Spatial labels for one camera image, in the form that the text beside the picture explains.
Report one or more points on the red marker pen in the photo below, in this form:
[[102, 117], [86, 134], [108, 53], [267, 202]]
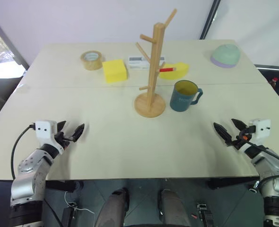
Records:
[[167, 69]]

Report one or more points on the green purple upturned bowl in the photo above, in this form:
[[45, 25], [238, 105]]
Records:
[[225, 56]]

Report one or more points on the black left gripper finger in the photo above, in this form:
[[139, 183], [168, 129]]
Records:
[[61, 127], [78, 132]]

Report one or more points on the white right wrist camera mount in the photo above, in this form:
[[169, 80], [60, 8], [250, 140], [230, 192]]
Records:
[[260, 131]]

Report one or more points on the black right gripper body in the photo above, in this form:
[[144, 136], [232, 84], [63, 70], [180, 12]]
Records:
[[239, 140]]

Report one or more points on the teal mug with yellow inside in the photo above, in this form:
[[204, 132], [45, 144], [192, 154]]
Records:
[[183, 97]]

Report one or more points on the yellow half-round sponge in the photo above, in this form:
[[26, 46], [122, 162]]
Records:
[[175, 71]]

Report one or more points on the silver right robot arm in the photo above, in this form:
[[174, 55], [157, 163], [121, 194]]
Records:
[[270, 165]]

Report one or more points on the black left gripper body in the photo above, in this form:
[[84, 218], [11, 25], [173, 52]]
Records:
[[62, 139]]

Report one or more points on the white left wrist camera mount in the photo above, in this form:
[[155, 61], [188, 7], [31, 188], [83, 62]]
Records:
[[45, 132]]

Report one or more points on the yellow rectangular sponge block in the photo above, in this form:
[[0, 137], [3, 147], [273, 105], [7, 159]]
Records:
[[114, 71]]

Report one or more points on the brown packing tape roll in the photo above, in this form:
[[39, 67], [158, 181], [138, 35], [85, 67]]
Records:
[[91, 60]]

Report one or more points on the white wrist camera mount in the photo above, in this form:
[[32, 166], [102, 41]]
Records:
[[260, 131], [45, 132]]

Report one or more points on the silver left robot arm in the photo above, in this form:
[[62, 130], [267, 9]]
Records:
[[30, 165]]

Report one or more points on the wooden mug tree stand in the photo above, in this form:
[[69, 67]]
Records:
[[154, 71]]

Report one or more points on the black table frame bracket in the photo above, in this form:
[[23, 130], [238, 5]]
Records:
[[229, 183], [61, 185]]

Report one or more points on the white and grey box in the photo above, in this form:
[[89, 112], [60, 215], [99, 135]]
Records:
[[137, 63]]

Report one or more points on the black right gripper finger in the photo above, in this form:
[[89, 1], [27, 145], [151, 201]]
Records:
[[222, 133], [238, 124]]

